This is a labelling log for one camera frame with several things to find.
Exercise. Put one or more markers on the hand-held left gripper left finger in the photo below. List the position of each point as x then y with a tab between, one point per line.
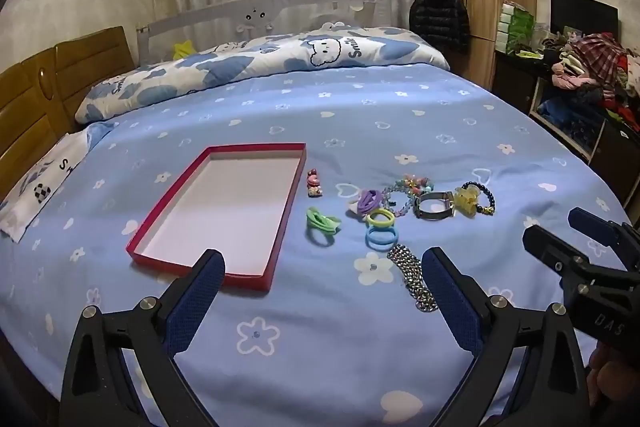
192	302

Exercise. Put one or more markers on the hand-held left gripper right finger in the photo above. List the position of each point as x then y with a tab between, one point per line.
452	302

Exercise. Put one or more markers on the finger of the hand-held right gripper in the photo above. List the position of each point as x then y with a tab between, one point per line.
592	224
550	249

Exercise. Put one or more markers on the silver bangle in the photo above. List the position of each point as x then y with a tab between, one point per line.
434	206

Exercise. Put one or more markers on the yellow hair claw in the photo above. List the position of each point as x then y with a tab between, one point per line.
465	199

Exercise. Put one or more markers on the red shallow cardboard box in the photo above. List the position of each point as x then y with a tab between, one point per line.
220	207

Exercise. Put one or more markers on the person's right hand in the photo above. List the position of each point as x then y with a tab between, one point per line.
612	372

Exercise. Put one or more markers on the pile of clothes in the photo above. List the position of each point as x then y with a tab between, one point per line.
600	67

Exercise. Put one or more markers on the dark low cabinet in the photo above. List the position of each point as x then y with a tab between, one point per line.
515	77

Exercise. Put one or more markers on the pink hair clip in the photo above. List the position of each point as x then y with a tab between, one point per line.
314	184

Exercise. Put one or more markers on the white printed pillow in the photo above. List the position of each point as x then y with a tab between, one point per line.
37	192

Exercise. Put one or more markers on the blue floral bed sheet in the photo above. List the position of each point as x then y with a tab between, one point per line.
350	122

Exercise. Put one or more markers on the stack of tissue packs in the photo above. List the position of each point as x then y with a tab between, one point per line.
515	27

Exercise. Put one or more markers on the black television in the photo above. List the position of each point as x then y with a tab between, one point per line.
582	9

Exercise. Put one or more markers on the yellow plush toy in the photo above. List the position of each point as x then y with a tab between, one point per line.
182	50

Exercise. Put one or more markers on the black puffer jacket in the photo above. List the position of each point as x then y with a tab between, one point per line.
440	19

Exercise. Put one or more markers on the wooden headboard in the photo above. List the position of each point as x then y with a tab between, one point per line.
50	87

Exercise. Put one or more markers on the blue cloud printed quilt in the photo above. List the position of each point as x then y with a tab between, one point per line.
280	57

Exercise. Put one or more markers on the grey bed guard rail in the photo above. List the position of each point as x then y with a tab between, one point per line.
280	9

